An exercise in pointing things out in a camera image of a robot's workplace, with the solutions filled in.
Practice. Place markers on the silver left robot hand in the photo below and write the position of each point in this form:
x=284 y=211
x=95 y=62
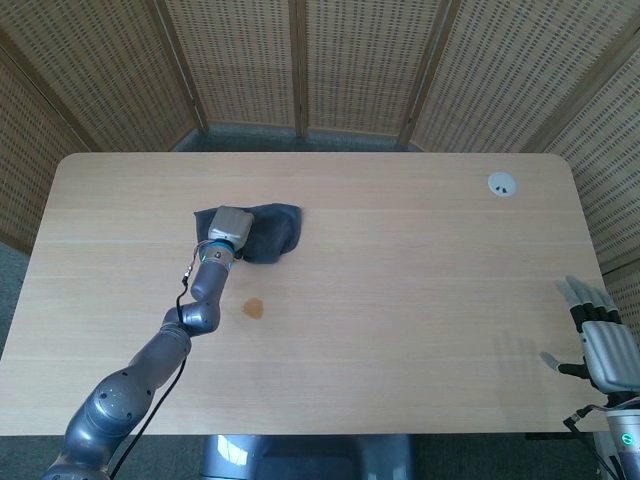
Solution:
x=229 y=224

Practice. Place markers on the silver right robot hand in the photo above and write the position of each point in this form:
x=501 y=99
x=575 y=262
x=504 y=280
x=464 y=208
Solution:
x=612 y=355

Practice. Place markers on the dark grey microfibre cloth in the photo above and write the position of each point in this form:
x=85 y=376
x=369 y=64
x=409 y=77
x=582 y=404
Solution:
x=280 y=230

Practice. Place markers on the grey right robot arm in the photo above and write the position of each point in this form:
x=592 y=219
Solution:
x=627 y=445

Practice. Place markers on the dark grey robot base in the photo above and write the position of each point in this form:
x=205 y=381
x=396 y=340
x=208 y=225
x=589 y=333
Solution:
x=300 y=460

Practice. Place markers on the yellow stain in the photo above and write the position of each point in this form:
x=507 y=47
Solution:
x=254 y=308

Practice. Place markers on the black table foot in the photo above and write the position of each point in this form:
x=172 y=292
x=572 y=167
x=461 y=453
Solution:
x=555 y=436

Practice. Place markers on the woven bamboo screen panel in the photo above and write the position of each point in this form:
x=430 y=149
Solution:
x=110 y=65
x=35 y=165
x=510 y=70
x=235 y=60
x=367 y=60
x=605 y=180

